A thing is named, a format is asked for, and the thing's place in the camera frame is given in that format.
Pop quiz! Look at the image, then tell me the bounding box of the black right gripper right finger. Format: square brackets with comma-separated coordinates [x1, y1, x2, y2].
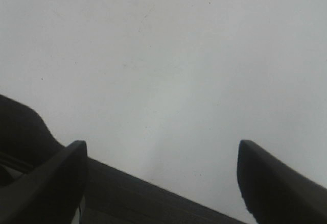
[237, 140, 326, 223]

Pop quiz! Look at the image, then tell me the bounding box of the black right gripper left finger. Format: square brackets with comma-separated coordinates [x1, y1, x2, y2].
[1, 141, 87, 223]

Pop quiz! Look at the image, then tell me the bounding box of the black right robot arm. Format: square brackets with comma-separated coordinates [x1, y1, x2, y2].
[1, 96, 326, 223]

